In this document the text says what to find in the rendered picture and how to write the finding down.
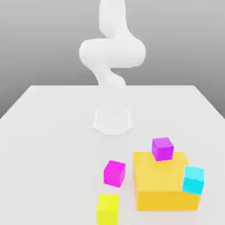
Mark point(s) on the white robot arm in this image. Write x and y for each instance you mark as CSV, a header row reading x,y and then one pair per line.
x,y
112,52

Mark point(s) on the small magenta cube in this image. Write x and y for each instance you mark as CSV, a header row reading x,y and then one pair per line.
x,y
114,174

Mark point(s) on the small purple cube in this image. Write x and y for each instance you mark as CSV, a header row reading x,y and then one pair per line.
x,y
162,149

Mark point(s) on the small yellow cube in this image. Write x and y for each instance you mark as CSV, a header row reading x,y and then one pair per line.
x,y
107,209

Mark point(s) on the small cyan cube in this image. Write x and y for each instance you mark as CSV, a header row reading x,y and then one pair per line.
x,y
193,181

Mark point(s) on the large orange box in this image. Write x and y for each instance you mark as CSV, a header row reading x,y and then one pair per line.
x,y
158,181

